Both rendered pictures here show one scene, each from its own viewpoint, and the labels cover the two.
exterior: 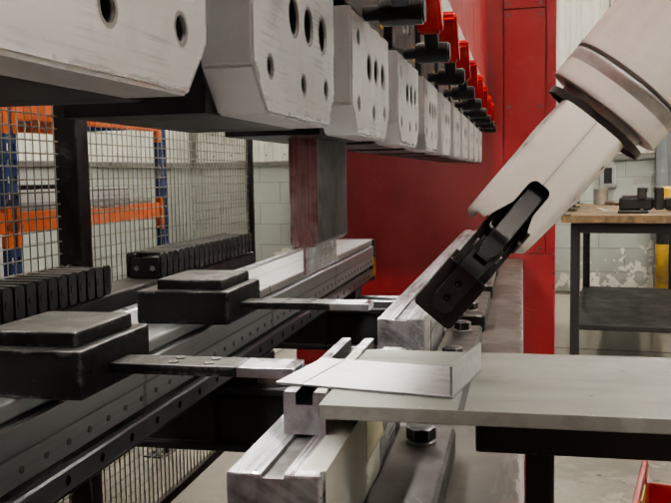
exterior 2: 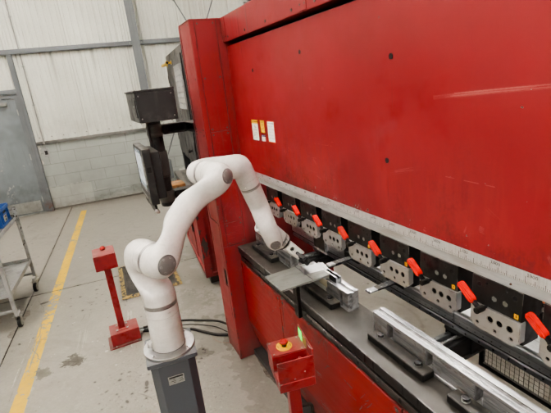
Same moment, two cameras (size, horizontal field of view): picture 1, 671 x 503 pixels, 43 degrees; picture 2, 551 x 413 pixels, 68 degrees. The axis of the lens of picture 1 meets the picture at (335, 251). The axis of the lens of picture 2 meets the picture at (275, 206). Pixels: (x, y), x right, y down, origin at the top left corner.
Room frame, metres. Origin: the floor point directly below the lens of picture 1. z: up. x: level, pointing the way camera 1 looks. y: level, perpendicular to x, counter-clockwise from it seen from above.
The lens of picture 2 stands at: (2.03, -1.27, 1.92)
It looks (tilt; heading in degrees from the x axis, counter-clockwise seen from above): 17 degrees down; 143
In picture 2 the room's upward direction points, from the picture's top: 6 degrees counter-clockwise
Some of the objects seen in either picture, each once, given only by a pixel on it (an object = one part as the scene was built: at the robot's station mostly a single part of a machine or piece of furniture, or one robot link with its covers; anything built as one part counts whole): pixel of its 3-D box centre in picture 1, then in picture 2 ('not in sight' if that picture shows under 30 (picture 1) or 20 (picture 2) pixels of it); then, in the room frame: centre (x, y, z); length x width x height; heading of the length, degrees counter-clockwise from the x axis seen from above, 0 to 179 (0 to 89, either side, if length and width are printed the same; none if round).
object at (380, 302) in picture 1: (297, 316); not in sight; (2.04, 0.09, 0.81); 0.64 x 0.08 x 0.14; 78
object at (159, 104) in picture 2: not in sight; (159, 153); (-0.69, -0.19, 1.53); 0.51 x 0.25 x 0.85; 167
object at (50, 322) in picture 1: (141, 352); (348, 256); (0.68, 0.16, 1.01); 0.26 x 0.12 x 0.05; 78
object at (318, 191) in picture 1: (320, 205); (321, 243); (0.64, 0.01, 1.13); 0.10 x 0.02 x 0.10; 168
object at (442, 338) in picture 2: (174, 396); (477, 331); (1.31, 0.25, 0.81); 0.64 x 0.08 x 0.14; 78
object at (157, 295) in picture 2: not in sight; (149, 271); (0.64, -0.84, 1.30); 0.19 x 0.12 x 0.24; 9
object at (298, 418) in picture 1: (335, 379); (327, 272); (0.68, 0.00, 0.99); 0.20 x 0.03 x 0.03; 168
